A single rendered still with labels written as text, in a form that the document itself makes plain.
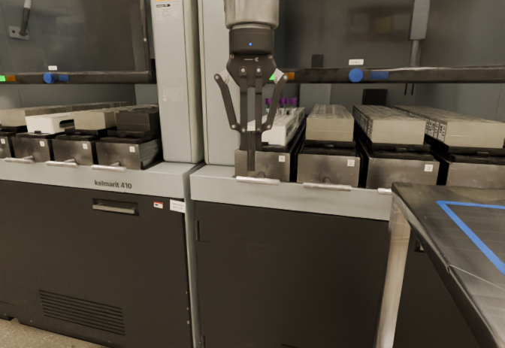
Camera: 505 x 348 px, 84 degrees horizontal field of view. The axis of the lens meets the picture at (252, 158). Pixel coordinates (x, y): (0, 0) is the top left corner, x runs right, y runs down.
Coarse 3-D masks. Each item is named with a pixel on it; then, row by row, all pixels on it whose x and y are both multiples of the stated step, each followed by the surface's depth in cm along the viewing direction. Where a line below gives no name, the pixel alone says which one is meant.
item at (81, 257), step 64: (192, 0) 73; (192, 64) 76; (192, 128) 79; (0, 192) 92; (64, 192) 85; (128, 192) 79; (0, 256) 100; (64, 256) 92; (128, 256) 85; (192, 256) 83; (64, 320) 100; (128, 320) 92; (192, 320) 86
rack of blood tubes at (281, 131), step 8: (264, 120) 78; (280, 120) 77; (288, 120) 77; (296, 120) 93; (248, 128) 70; (272, 128) 68; (280, 128) 68; (288, 128) 89; (296, 128) 94; (264, 136) 69; (272, 136) 69; (280, 136) 68; (288, 136) 74; (280, 144) 69
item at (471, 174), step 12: (444, 156) 62; (456, 156) 58; (468, 156) 58; (480, 156) 58; (492, 156) 58; (504, 156) 59; (444, 168) 59; (456, 168) 57; (468, 168) 56; (480, 168) 56; (492, 168) 55; (504, 168) 55; (444, 180) 59; (456, 180) 57; (468, 180) 57; (480, 180) 56; (492, 180) 56; (504, 180) 55
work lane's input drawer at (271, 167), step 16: (304, 128) 106; (288, 144) 69; (240, 160) 68; (256, 160) 67; (272, 160) 66; (288, 160) 65; (240, 176) 69; (256, 176) 68; (272, 176) 67; (288, 176) 66
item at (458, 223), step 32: (416, 192) 37; (448, 192) 37; (480, 192) 37; (416, 224) 30; (448, 224) 29; (480, 224) 29; (448, 256) 23; (480, 256) 23; (384, 288) 43; (448, 288) 22; (480, 288) 20; (384, 320) 45; (480, 320) 17
